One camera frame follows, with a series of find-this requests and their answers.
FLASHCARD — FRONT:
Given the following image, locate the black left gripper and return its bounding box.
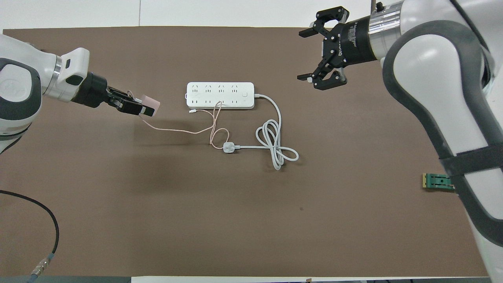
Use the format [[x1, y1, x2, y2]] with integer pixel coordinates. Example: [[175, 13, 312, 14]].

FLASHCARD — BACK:
[[72, 72, 154, 117]]

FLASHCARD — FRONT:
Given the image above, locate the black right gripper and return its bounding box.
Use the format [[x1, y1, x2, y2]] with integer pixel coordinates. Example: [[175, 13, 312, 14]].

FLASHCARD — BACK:
[[297, 6, 380, 91]]

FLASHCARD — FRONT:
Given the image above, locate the pink charger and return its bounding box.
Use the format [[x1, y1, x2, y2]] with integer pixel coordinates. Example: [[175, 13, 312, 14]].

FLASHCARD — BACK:
[[140, 94, 161, 117]]

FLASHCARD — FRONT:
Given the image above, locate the pink charging cable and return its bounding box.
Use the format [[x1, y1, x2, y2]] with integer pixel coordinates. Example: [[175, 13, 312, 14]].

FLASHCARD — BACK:
[[128, 91, 230, 150]]

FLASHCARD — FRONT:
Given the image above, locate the white power strip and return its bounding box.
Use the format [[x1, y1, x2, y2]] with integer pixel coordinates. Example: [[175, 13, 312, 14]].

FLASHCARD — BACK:
[[186, 82, 255, 110]]

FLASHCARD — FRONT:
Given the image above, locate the brown table mat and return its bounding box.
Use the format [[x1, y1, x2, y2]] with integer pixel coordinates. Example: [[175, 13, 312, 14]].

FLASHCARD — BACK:
[[0, 26, 490, 277]]

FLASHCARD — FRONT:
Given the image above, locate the green circuit board block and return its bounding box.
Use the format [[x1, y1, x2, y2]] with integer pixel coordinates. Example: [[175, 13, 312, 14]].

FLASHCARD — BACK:
[[422, 173, 456, 192]]

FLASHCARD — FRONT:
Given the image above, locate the white power strip cord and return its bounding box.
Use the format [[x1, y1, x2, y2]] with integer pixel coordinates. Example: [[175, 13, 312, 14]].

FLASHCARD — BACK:
[[222, 94, 299, 171]]

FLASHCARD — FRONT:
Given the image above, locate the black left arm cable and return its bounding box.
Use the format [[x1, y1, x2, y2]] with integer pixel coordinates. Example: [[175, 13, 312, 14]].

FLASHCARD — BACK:
[[0, 190, 59, 283]]

